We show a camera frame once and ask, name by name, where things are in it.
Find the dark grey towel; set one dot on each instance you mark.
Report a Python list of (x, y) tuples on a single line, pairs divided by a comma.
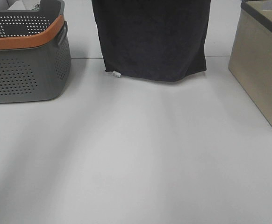
[(160, 40)]

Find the grey perforated basket orange rim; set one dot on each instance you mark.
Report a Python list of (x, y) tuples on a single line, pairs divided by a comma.
[(35, 57)]

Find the beige storage bin grey rim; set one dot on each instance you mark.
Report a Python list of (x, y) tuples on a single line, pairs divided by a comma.
[(251, 56)]

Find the white printed box behind basket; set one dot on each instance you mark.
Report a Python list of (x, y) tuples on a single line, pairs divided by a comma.
[(19, 5)]

